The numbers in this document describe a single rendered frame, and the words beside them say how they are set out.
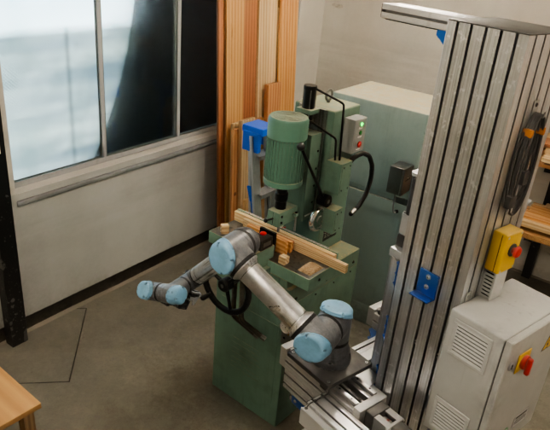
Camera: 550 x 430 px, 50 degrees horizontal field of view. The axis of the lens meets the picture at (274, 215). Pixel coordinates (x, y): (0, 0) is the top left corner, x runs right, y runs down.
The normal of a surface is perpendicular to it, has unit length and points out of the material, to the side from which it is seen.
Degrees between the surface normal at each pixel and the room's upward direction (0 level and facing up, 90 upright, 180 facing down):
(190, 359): 0
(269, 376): 90
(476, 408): 90
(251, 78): 87
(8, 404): 0
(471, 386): 90
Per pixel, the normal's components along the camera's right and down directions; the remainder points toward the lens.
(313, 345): -0.42, 0.43
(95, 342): 0.08, -0.90
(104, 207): 0.80, 0.32
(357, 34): -0.59, 0.30
